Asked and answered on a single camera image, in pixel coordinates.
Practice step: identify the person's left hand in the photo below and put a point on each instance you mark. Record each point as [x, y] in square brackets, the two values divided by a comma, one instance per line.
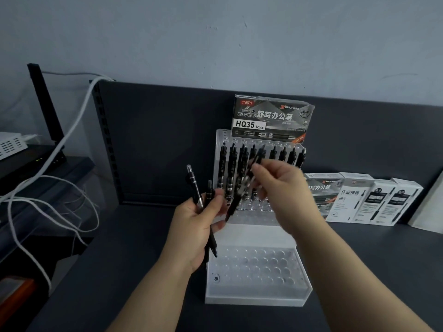
[188, 235]

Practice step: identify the person's right hand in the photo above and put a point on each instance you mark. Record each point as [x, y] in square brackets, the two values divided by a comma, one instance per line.
[289, 197]

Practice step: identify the person's left thumb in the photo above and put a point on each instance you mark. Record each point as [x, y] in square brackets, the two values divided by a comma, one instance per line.
[215, 203]

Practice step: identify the person's right thumb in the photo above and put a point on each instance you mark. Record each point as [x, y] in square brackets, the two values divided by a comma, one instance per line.
[261, 166]

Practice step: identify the black retractable pen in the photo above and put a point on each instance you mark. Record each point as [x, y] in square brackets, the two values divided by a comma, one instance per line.
[210, 190]
[233, 206]

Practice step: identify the black pen with silver tip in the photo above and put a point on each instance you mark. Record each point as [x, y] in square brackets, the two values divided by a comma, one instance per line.
[194, 186]

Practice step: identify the person's left forearm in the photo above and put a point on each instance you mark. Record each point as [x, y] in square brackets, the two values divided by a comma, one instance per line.
[155, 300]

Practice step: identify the person's right forearm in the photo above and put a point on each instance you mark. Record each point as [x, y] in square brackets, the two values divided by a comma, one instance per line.
[349, 283]

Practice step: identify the row of black pens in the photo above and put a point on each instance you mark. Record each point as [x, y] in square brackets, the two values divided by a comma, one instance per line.
[231, 169]

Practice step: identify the dark grey pen box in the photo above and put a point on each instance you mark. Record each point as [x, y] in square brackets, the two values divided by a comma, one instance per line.
[323, 193]
[273, 117]

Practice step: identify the dark grey shelf back panel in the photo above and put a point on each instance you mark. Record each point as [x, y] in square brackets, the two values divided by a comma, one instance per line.
[166, 141]

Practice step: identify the clear acrylic pen display stand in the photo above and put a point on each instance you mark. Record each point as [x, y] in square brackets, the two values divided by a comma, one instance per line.
[256, 273]

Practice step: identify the white pen box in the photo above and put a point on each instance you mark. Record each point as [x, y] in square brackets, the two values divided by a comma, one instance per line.
[375, 203]
[348, 200]
[401, 203]

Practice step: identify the dark side shelf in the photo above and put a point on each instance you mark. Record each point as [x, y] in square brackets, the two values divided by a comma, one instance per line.
[52, 190]

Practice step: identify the white flat board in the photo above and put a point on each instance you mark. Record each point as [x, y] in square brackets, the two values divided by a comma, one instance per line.
[429, 207]

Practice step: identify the black router with antenna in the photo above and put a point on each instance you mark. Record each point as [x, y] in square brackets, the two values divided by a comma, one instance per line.
[31, 159]

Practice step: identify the white vented device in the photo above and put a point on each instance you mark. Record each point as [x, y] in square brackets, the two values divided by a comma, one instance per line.
[10, 143]

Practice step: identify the orange box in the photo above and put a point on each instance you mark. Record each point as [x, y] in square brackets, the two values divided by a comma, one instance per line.
[14, 293]

